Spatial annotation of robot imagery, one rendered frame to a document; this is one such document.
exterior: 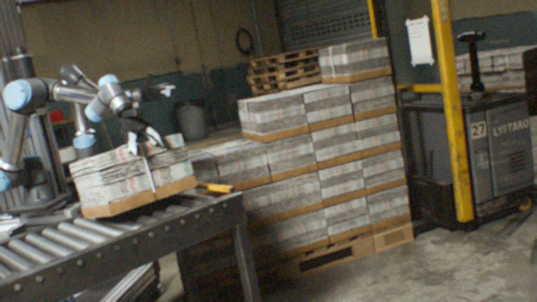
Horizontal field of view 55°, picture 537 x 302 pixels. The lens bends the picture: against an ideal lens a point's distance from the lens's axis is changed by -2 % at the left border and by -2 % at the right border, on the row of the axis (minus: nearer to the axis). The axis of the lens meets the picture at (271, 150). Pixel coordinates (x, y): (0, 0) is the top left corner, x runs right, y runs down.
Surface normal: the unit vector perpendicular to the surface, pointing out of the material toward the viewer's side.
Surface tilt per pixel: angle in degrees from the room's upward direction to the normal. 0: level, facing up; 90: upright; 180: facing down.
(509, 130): 90
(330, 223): 89
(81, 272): 90
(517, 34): 90
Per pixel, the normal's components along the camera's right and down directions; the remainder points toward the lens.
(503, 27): -0.73, 0.25
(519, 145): 0.34, 0.11
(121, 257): 0.66, 0.01
